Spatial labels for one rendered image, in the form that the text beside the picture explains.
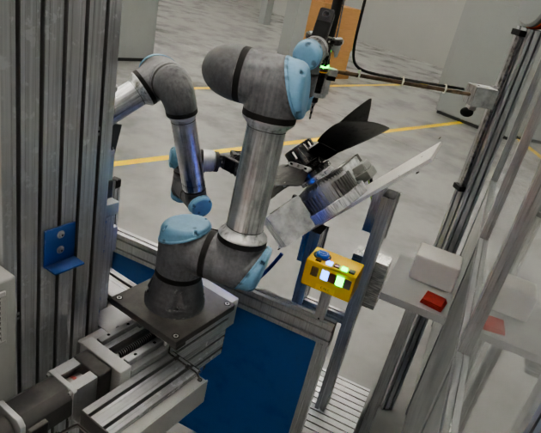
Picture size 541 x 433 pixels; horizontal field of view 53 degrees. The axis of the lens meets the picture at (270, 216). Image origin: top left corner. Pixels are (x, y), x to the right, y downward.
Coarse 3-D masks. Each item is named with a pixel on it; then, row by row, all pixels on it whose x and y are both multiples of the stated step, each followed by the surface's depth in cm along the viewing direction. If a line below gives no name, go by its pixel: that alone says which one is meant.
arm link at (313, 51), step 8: (304, 40) 141; (312, 40) 142; (320, 40) 148; (296, 48) 141; (304, 48) 140; (312, 48) 140; (320, 48) 142; (296, 56) 141; (304, 56) 141; (312, 56) 140; (320, 56) 142; (312, 64) 141; (320, 64) 146; (312, 72) 144
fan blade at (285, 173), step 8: (280, 168) 192; (288, 168) 193; (296, 168) 195; (280, 176) 185; (288, 176) 186; (296, 176) 187; (304, 176) 189; (280, 184) 176; (288, 184) 176; (296, 184) 176
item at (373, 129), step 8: (336, 128) 182; (344, 128) 183; (352, 128) 183; (360, 128) 184; (368, 128) 184; (376, 128) 185; (384, 128) 185; (320, 136) 191; (328, 136) 190; (336, 136) 190; (344, 136) 190; (352, 136) 190; (360, 136) 189; (368, 136) 190; (328, 144) 197; (336, 144) 196; (344, 144) 195; (352, 144) 195
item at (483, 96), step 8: (472, 88) 197; (480, 88) 194; (488, 88) 195; (496, 88) 197; (464, 96) 201; (472, 96) 196; (480, 96) 196; (488, 96) 196; (496, 96) 197; (472, 104) 196; (480, 104) 197; (488, 104) 198
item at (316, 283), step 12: (312, 264) 163; (324, 264) 162; (348, 264) 165; (360, 264) 166; (312, 276) 164; (348, 276) 159; (360, 276) 165; (324, 288) 164; (336, 288) 162; (348, 300) 162
